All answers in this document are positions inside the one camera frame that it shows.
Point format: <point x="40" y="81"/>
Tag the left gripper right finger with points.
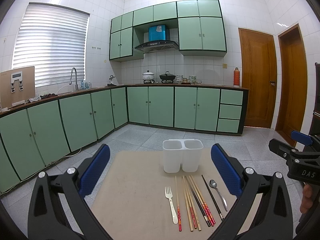
<point x="262" y="209"/>

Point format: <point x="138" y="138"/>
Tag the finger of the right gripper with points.
<point x="280" y="148"/>
<point x="301" y="138"/>

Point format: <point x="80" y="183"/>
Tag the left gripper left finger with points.
<point x="46" y="217"/>

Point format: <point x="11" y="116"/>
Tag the black chopstick gold band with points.
<point x="213" y="199"/>

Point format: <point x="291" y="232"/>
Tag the plain bamboo chopstick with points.
<point x="192" y="199"/>
<point x="187" y="206"/>

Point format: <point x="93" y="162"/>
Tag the bamboo chopstick red stripe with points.
<point x="190" y="205"/>

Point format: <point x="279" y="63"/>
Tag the bamboo chopstick red end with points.
<point x="178" y="206"/>

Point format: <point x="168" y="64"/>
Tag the green lower kitchen cabinets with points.
<point x="35" y="136"/>

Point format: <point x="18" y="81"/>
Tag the green kitchen cabinets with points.
<point x="197" y="26"/>
<point x="35" y="136"/>

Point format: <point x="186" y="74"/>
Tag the chrome kitchen faucet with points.
<point x="74" y="77"/>

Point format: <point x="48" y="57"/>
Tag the green upper kitchen cabinets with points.
<point x="197" y="26"/>

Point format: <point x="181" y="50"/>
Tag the person's right hand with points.
<point x="307" y="201"/>

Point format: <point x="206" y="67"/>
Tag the silver metal spoon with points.
<point x="213" y="184"/>

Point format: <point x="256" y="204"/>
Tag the brown wooden door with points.
<point x="259" y="76"/>
<point x="294" y="83"/>

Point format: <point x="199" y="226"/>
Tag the orange thermos bottle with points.
<point x="236" y="77"/>

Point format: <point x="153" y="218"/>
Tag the white plastic fork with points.
<point x="168" y="195"/>

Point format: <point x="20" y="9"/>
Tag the white two-compartment utensil holder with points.
<point x="182" y="154"/>

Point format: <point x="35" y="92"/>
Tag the cardboard box with dispenser print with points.
<point x="17" y="86"/>

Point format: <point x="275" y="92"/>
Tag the black wok with lid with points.
<point x="167" y="77"/>

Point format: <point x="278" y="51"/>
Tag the white enamel pot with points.
<point x="148" y="77"/>

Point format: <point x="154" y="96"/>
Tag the black range hood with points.
<point x="159" y="45"/>

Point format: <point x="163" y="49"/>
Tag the white window blind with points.
<point x="53" y="40"/>

